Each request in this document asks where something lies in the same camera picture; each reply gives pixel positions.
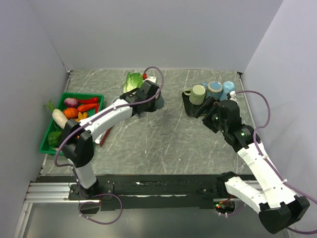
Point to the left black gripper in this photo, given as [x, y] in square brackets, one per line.
[151, 108]

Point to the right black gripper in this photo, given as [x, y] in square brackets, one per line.
[206, 119]

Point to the blue butterfly mug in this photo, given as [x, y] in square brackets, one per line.
[215, 89]

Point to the green ceramic mug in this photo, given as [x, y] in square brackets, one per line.
[196, 94]

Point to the grey-blue hexagonal mug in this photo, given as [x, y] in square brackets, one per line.
[159, 103]

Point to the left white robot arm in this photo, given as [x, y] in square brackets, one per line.
[77, 140]

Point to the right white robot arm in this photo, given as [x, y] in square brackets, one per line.
[277, 205]

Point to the pale blue mug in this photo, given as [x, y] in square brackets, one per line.
[227, 87]

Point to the green lettuce toy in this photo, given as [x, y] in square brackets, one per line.
[133, 80]

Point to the black gold-rimmed tray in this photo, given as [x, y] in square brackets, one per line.
[189, 107]

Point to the red chili toy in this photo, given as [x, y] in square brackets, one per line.
[92, 100]

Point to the orange carrot toy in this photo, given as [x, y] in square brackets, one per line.
[86, 107]

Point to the red toothpaste box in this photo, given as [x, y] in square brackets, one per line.
[102, 137]

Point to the yellow ginger toy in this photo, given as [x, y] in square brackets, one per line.
[81, 116]

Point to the purple onion toy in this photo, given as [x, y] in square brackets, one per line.
[71, 102]

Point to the orange pumpkin toy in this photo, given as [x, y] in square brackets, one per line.
[70, 113]

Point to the white radish toy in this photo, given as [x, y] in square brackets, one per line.
[59, 118]

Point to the green vegetable crate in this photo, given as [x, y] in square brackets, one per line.
[45, 148]

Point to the green bell pepper toy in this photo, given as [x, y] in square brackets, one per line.
[54, 138]

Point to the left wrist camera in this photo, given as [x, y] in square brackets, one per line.
[149, 78]

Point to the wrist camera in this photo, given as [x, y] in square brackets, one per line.
[232, 96]
[149, 78]

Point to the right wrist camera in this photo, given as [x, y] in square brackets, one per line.
[232, 96]

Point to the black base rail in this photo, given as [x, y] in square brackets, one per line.
[154, 191]

